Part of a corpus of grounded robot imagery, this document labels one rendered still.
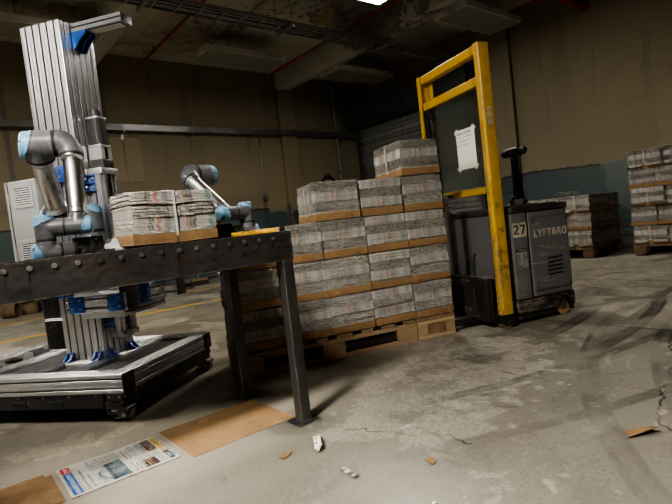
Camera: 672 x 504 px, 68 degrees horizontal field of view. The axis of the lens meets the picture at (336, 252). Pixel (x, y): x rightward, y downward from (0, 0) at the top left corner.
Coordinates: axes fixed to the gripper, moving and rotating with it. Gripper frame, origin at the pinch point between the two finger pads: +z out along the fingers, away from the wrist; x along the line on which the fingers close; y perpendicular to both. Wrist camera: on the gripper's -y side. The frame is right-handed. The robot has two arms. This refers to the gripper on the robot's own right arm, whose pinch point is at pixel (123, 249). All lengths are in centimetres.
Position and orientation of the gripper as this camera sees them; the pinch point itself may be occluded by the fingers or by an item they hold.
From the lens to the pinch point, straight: 243.5
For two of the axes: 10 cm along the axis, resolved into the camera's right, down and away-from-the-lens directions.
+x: -6.3, 0.3, 7.8
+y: -1.1, -9.9, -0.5
